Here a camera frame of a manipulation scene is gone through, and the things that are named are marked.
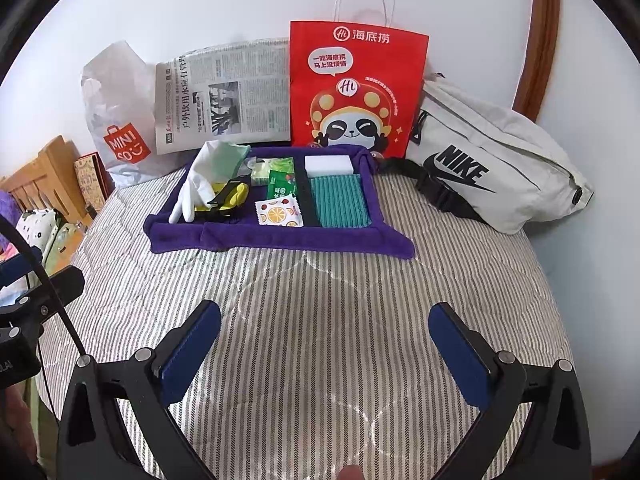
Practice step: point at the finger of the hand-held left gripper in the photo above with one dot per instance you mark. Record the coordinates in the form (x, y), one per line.
(15, 266)
(62, 284)

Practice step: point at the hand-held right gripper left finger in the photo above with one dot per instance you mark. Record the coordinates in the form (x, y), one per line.
(192, 350)

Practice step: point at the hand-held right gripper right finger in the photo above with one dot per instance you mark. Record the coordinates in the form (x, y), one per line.
(460, 355)

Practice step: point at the purple fabric tray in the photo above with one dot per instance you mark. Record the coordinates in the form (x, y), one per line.
(280, 240)

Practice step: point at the white glove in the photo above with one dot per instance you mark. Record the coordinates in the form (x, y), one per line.
(192, 195)

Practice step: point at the yellow mini duffel bag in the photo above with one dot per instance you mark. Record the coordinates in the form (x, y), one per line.
(235, 195)

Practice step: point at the fruit print packet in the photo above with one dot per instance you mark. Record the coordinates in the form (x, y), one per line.
(277, 212)

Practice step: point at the green snack packet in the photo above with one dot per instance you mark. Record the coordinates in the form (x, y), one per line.
(282, 187)

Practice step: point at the light green towel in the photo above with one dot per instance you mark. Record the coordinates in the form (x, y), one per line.
(225, 162)

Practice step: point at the teal ribbed cloth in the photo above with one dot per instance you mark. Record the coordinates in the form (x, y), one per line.
(340, 202)

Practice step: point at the green tissue packet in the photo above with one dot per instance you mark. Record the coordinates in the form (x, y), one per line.
(272, 170)

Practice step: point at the white sponge block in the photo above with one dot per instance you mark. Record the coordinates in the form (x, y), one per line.
(332, 166)

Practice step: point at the person's right hand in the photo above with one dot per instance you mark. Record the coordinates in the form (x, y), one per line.
(351, 473)

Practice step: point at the floral print cloth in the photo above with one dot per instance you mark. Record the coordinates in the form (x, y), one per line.
(42, 230)

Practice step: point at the pink cloth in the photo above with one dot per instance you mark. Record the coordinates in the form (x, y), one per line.
(15, 415)

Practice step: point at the purple fluffy cloth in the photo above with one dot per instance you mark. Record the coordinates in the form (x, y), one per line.
(7, 202)

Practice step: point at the patterned book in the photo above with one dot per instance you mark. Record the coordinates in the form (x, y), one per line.
(90, 180)

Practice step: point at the striped bed quilt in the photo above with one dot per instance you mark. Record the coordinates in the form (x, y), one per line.
(325, 335)

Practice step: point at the white plastic shopping bag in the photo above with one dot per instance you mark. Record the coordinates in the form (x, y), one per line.
(115, 95)

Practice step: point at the light grey waist bag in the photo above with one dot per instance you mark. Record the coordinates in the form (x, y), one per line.
(510, 160)

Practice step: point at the folded newspaper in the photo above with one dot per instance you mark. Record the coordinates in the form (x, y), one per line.
(225, 100)

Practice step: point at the red paper bag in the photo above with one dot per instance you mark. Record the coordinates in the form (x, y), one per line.
(360, 75)

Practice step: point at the wooden door frame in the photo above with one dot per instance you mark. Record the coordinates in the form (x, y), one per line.
(542, 35)

